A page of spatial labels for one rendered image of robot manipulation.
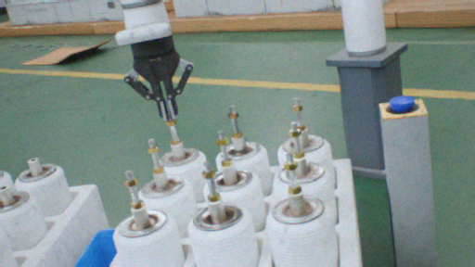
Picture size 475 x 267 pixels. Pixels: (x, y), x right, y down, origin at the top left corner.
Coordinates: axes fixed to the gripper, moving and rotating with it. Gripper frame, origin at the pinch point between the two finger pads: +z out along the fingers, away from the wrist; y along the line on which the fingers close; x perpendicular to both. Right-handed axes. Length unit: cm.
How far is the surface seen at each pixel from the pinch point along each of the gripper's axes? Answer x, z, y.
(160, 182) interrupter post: 12.8, 8.4, 1.9
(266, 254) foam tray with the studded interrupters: 26.0, 17.2, -13.7
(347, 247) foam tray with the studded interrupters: 27.8, 17.3, -25.5
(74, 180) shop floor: -58, 35, 43
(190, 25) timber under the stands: -265, 30, 18
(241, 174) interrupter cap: 12.4, 9.9, -11.5
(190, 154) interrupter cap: -0.5, 9.8, -2.0
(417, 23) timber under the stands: -170, 33, -95
